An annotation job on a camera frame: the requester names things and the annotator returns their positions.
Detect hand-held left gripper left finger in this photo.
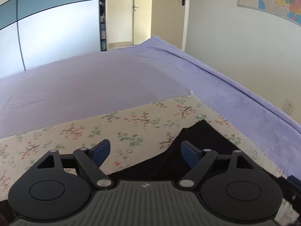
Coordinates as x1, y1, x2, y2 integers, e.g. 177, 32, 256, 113
35, 139, 114, 190

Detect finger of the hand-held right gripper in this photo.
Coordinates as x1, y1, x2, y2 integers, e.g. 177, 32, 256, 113
287, 175, 301, 193

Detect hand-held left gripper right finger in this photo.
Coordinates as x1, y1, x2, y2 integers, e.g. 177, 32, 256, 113
178, 141, 255, 190

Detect black pants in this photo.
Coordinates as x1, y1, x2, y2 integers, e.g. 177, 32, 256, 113
107, 120, 291, 186

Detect floral bed sheet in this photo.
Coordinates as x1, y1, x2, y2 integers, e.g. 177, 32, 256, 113
0, 94, 301, 226

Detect purple bed sheet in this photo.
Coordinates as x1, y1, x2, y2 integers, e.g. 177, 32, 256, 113
0, 36, 301, 139

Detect white and teal wardrobe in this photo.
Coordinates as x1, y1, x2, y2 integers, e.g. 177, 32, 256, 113
0, 0, 101, 80

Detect closed white door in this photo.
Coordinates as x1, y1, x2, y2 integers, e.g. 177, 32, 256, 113
134, 0, 153, 46

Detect narrow dark shelf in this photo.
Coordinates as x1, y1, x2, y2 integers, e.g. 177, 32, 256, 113
99, 0, 109, 52

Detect open white door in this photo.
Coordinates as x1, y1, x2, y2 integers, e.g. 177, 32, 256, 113
150, 0, 191, 51

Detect white wall socket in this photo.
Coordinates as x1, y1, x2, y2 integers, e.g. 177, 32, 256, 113
283, 99, 295, 115

